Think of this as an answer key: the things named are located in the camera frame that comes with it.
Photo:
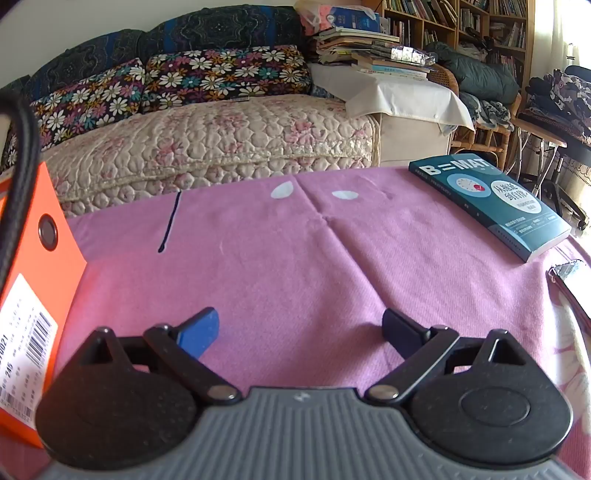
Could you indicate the floral cushion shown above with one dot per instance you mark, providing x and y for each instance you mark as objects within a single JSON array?
[
  {"x": 221, "y": 76},
  {"x": 87, "y": 104}
]

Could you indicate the teal book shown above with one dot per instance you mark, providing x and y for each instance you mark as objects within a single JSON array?
[{"x": 498, "y": 203}]

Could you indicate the small dark object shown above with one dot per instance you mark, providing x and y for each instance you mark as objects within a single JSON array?
[{"x": 241, "y": 98}]

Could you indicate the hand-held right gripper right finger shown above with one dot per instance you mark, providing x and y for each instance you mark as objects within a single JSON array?
[{"x": 399, "y": 332}]

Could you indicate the wooden bookshelf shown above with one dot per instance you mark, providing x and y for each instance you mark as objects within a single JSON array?
[{"x": 466, "y": 18}]

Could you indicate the pink plastic bag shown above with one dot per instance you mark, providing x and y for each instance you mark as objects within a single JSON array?
[{"x": 311, "y": 14}]

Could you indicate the white cloth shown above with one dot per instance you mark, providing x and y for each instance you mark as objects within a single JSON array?
[{"x": 401, "y": 97}]

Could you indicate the dark blue patterned back cushion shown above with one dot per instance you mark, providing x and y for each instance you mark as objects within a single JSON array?
[
  {"x": 87, "y": 60},
  {"x": 221, "y": 30}
]

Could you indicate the wicker chair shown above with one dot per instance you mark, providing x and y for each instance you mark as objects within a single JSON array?
[{"x": 447, "y": 77}]

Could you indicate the blue package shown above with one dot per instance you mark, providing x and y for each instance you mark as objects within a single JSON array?
[{"x": 355, "y": 18}]

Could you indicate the black office chair base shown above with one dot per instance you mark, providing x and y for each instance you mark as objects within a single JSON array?
[{"x": 569, "y": 205}]

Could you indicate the heap of dark clothes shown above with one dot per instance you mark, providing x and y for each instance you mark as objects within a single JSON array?
[{"x": 561, "y": 97}]

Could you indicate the folding table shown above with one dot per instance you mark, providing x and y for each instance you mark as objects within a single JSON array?
[{"x": 538, "y": 127}]

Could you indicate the beige quilted sofa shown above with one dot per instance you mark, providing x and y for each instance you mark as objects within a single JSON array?
[{"x": 207, "y": 138}]

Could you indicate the dark green jacket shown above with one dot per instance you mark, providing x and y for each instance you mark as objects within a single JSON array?
[{"x": 485, "y": 78}]

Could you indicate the silver foil wrapper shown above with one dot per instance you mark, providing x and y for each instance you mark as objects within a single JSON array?
[{"x": 565, "y": 269}]

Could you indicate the stack of books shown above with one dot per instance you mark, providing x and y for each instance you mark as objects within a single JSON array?
[{"x": 360, "y": 46}]

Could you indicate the pink tablecloth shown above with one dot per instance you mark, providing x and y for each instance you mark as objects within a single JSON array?
[{"x": 300, "y": 258}]

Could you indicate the pink floral cloth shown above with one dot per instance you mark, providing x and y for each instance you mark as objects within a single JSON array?
[{"x": 577, "y": 350}]

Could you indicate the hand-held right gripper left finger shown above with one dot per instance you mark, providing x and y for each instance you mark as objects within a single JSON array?
[{"x": 201, "y": 332}]

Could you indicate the orange cardboard box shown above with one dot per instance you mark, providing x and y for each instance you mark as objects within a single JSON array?
[{"x": 27, "y": 240}]

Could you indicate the clear plastic packet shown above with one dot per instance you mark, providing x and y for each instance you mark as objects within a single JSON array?
[{"x": 411, "y": 54}]

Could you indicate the blue patterned cloth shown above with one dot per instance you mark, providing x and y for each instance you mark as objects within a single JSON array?
[{"x": 489, "y": 113}]

